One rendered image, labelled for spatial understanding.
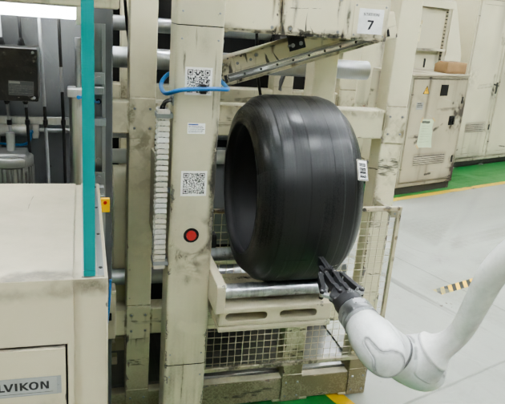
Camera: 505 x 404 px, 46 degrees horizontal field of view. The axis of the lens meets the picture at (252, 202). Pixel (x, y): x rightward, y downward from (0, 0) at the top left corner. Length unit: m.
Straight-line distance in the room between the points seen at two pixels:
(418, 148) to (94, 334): 5.58
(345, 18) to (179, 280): 1.00
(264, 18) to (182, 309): 0.94
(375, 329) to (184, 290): 0.67
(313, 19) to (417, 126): 4.40
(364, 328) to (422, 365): 0.17
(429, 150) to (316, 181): 4.99
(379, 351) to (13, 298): 0.77
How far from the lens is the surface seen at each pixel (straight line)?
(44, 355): 1.08
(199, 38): 1.65
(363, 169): 1.69
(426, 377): 1.52
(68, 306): 1.04
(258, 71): 2.10
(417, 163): 6.47
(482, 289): 1.36
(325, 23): 2.03
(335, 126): 1.70
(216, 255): 2.03
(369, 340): 1.39
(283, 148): 1.61
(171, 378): 1.99
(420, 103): 6.29
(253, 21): 1.95
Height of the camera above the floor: 1.70
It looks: 18 degrees down
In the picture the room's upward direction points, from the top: 5 degrees clockwise
